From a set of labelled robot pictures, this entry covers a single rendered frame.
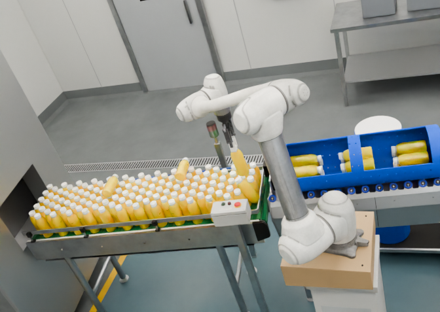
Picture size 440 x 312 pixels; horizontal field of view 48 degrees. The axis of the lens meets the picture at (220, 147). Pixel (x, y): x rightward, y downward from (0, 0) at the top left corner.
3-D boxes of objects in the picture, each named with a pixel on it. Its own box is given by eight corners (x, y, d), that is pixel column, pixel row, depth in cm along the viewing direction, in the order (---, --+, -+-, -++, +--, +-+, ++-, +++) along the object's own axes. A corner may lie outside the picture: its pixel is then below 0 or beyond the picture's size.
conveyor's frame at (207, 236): (294, 320, 329) (266, 223, 281) (80, 326, 374) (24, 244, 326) (296, 264, 367) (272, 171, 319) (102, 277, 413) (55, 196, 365)
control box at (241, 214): (249, 224, 269) (245, 210, 264) (215, 227, 275) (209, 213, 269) (251, 211, 277) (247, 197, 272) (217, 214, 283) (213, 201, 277)
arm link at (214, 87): (220, 95, 253) (201, 107, 248) (213, 68, 245) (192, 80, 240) (234, 99, 245) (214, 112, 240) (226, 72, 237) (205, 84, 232)
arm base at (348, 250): (363, 261, 214) (363, 252, 211) (314, 252, 225) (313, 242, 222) (373, 233, 227) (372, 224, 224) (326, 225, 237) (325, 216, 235)
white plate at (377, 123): (399, 112, 311) (399, 114, 312) (353, 118, 319) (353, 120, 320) (404, 137, 289) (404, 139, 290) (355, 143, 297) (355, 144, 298)
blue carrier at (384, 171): (446, 188, 260) (446, 144, 244) (283, 203, 284) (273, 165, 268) (436, 154, 282) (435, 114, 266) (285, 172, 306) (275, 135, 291)
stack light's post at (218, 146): (256, 257, 384) (219, 144, 326) (251, 258, 385) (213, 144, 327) (256, 253, 387) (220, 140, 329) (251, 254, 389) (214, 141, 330)
